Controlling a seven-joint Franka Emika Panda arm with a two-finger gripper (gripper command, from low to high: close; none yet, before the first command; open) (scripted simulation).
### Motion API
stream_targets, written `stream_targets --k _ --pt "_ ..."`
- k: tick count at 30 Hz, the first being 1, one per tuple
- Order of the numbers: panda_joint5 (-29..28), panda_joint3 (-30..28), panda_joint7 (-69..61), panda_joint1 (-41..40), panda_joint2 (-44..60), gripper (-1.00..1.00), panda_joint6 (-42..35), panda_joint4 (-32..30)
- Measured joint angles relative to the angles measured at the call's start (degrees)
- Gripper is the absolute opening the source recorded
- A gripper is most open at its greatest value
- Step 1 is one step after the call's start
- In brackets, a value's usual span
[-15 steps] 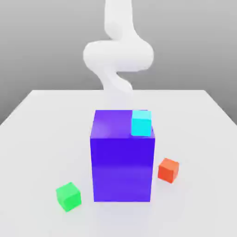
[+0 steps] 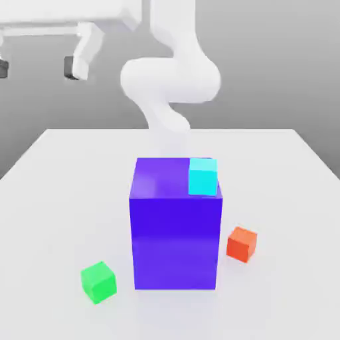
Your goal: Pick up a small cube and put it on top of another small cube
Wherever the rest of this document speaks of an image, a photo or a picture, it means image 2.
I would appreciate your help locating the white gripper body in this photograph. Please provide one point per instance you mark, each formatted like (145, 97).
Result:
(61, 10)

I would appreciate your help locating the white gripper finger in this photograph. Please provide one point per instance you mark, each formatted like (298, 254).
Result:
(3, 69)
(85, 53)

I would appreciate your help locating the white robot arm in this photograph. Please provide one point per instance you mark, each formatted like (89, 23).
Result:
(170, 79)

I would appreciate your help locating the small cyan cube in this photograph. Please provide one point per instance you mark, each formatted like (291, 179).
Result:
(203, 180)

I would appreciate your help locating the small green cube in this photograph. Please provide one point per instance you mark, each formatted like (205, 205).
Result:
(98, 283)

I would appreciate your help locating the small orange cube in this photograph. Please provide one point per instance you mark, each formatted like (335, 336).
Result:
(240, 244)

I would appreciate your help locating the large purple box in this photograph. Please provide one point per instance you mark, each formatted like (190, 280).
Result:
(175, 239)

